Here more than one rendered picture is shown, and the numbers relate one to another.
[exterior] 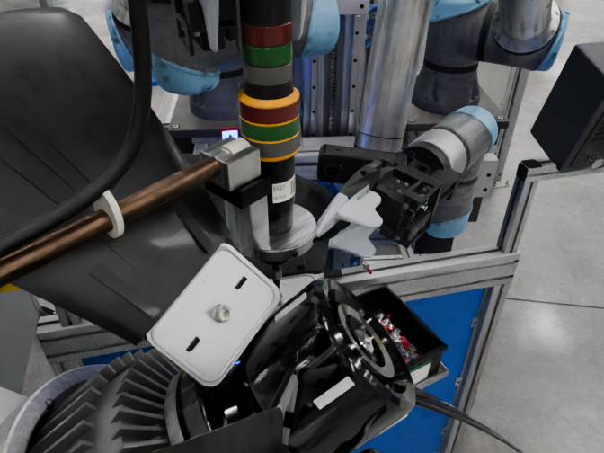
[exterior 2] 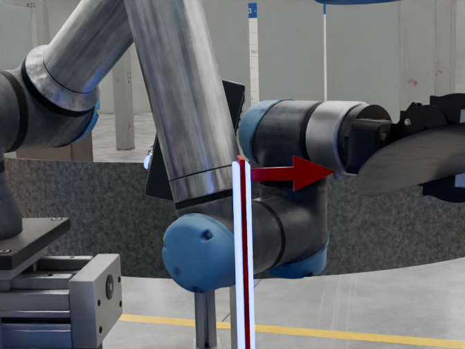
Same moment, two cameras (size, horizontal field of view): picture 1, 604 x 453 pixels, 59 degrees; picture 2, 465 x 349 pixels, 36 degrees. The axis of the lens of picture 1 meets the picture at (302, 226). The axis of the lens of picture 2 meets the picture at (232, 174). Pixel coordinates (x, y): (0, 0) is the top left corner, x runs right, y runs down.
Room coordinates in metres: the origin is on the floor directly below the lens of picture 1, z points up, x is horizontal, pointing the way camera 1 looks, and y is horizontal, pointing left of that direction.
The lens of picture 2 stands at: (0.62, 0.58, 1.25)
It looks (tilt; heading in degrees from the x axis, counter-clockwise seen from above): 8 degrees down; 279
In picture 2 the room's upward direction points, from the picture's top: 2 degrees counter-clockwise
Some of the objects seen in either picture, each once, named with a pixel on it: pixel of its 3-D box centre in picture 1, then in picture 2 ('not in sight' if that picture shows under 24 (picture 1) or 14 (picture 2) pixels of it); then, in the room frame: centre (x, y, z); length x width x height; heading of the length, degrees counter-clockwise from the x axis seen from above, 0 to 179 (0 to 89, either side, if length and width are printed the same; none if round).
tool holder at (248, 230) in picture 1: (263, 191); not in sight; (0.35, 0.03, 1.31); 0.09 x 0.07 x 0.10; 138
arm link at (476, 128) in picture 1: (459, 142); (291, 137); (0.68, -0.23, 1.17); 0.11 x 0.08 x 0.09; 140
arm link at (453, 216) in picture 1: (436, 196); (285, 226); (0.69, -0.21, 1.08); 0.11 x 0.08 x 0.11; 61
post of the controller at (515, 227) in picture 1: (518, 208); (203, 277); (0.83, -0.41, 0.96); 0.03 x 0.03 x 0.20; 13
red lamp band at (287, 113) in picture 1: (269, 103); not in sight; (0.35, 0.02, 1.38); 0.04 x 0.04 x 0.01
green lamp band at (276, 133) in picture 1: (270, 120); not in sight; (0.35, 0.02, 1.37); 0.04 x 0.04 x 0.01
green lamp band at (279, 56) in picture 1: (267, 48); not in sight; (0.35, 0.02, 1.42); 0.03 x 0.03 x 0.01
